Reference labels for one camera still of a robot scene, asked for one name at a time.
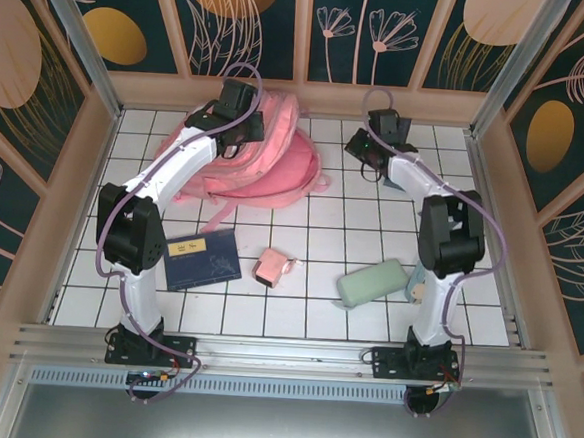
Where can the dark blue printed book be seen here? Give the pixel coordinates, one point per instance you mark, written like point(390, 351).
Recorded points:
point(392, 183)

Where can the pink backpack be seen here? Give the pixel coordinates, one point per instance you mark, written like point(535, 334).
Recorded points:
point(275, 178)

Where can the pink pencil sharpener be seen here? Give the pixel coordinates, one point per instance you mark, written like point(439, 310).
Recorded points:
point(268, 267)

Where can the green pencil case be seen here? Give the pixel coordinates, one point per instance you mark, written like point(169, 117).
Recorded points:
point(370, 284)

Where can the navy notebook with yellow label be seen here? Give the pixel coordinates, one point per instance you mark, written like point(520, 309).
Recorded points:
point(203, 268)

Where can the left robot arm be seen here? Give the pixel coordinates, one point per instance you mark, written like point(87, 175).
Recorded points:
point(175, 171)

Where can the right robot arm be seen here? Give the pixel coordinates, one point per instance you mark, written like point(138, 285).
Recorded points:
point(433, 314)

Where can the small control circuit board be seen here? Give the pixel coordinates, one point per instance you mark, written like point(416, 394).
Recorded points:
point(150, 376)
point(443, 388)

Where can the grey metal sheet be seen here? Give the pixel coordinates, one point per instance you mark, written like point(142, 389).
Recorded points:
point(277, 428)

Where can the aluminium corner post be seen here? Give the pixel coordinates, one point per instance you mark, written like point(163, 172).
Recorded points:
point(524, 50)
point(71, 13)

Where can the aluminium mounting rail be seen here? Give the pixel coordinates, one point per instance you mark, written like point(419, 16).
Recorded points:
point(283, 351)

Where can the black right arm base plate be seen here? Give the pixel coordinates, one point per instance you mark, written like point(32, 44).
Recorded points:
point(387, 363)

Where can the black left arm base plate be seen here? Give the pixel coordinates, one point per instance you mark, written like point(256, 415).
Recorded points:
point(177, 351)

